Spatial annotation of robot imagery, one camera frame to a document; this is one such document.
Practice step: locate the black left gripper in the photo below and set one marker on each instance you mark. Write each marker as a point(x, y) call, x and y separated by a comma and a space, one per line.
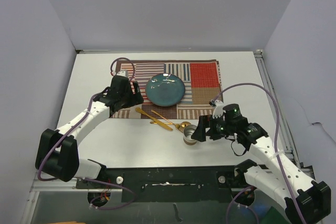
point(135, 98)

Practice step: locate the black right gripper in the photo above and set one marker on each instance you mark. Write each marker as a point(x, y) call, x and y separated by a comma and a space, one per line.
point(205, 121)

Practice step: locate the beige metal cup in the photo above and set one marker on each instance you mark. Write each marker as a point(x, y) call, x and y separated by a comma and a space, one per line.
point(187, 135)

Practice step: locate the gold knife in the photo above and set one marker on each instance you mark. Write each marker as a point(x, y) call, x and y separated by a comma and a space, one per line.
point(158, 122)

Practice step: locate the blue ceramic plate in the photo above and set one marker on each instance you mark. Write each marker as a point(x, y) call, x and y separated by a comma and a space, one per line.
point(165, 90)

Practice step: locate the patchwork striped cloth placemat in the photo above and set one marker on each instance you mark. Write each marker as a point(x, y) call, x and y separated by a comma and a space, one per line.
point(201, 78)

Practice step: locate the gold spoon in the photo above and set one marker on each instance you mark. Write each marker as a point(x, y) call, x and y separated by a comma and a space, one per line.
point(182, 124)

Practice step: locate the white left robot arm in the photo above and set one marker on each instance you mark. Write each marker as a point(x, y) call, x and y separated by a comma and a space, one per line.
point(58, 154)

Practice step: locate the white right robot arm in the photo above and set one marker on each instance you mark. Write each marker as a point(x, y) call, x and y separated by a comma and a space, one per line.
point(303, 199)

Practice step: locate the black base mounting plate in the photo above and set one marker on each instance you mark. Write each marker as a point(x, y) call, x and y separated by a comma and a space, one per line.
point(176, 184)

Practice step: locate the blue object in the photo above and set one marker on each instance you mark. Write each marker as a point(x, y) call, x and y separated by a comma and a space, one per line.
point(260, 208)

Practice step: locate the green object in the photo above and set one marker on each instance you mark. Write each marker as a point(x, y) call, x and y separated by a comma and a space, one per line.
point(273, 216)

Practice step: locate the right side aluminium rail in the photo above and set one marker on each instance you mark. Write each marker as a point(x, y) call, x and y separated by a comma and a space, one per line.
point(285, 136)

